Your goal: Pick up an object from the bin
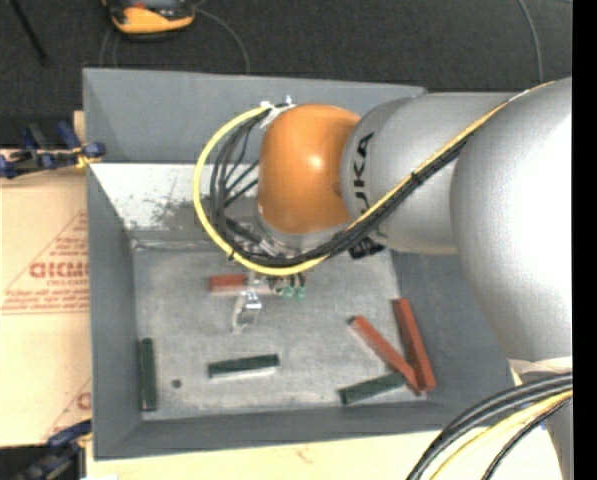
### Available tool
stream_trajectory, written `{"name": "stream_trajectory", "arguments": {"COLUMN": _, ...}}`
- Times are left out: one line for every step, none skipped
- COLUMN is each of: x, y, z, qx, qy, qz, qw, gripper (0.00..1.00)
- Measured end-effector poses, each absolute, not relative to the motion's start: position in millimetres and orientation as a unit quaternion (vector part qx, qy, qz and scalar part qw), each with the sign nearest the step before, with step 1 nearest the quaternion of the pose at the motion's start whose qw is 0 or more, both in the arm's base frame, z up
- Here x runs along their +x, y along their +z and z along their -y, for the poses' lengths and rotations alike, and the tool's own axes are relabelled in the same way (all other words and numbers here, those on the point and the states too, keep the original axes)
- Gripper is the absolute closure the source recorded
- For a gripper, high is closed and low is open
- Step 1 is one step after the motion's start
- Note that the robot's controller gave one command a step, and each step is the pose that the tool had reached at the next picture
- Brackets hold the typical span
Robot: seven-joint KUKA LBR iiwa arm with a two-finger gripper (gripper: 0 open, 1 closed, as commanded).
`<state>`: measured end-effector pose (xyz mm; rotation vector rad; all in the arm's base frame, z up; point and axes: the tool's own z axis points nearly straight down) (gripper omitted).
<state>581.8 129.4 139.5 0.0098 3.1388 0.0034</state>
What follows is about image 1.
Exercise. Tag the grey metal bin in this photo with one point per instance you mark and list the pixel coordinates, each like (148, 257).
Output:
(298, 328)

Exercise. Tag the red-brown flat block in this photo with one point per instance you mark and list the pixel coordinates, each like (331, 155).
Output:
(227, 283)
(382, 352)
(414, 343)

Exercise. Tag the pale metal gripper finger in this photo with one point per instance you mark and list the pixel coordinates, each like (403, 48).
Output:
(257, 285)
(250, 304)

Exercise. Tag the dark green flat block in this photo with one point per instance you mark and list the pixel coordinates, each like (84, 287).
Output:
(370, 388)
(147, 374)
(243, 365)

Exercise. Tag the brown cardboard board, red print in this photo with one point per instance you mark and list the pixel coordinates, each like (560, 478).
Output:
(38, 318)

